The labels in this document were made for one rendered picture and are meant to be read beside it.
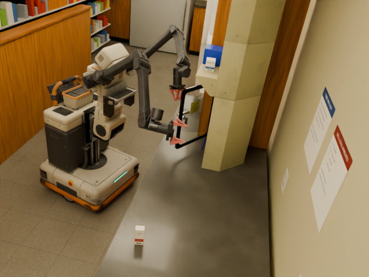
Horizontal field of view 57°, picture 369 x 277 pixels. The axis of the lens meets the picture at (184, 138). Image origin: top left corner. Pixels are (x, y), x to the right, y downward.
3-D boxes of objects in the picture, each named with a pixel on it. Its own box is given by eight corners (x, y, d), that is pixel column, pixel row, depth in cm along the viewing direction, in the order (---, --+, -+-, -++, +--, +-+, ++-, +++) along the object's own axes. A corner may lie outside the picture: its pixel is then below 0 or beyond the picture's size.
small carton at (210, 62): (214, 68, 187) (216, 58, 184) (213, 71, 183) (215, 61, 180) (205, 67, 188) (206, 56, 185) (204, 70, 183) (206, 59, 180)
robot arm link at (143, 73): (145, 66, 209) (132, 60, 201) (151, 62, 205) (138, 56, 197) (149, 132, 196) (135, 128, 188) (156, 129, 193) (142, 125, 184)
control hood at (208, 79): (220, 76, 207) (223, 60, 202) (213, 97, 179) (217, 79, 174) (201, 72, 208) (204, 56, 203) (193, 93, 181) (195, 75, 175)
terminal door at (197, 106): (208, 135, 228) (218, 79, 207) (175, 149, 208) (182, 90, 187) (207, 134, 228) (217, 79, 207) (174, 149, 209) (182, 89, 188)
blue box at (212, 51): (221, 61, 199) (224, 46, 195) (219, 67, 191) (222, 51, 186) (205, 58, 200) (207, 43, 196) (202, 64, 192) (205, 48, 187)
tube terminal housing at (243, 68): (244, 148, 229) (273, 33, 189) (242, 176, 201) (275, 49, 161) (208, 140, 231) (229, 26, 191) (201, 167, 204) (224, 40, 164)
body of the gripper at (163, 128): (171, 124, 180) (158, 121, 181) (168, 141, 185) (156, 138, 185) (174, 120, 186) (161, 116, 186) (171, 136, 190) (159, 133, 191)
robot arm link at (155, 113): (148, 128, 196) (137, 125, 189) (154, 109, 196) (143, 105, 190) (163, 132, 188) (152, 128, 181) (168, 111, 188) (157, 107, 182)
